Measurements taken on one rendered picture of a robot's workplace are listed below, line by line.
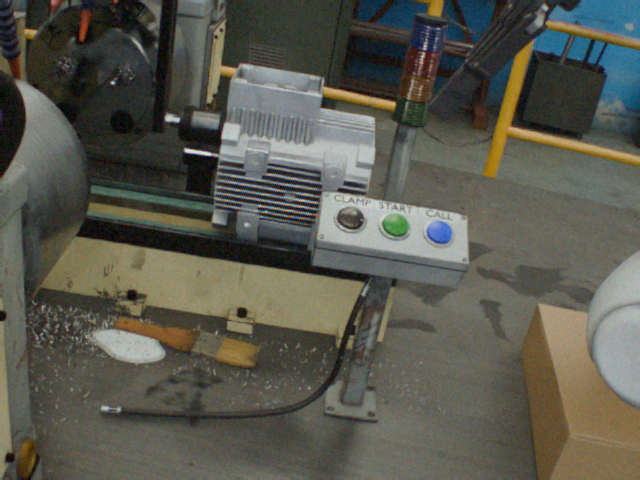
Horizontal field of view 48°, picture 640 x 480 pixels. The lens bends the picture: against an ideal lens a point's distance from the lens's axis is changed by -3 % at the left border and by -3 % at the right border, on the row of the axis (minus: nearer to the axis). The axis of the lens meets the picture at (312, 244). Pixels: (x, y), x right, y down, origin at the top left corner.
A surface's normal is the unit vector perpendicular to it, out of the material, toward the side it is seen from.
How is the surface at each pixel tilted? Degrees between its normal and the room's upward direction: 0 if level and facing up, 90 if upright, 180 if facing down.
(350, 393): 90
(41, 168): 58
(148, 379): 0
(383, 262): 117
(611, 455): 90
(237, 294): 90
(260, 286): 90
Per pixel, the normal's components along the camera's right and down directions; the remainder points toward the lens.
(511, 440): 0.16, -0.88
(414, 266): -0.11, 0.80
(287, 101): -0.04, 0.45
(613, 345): -0.64, 0.31
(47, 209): 0.99, -0.11
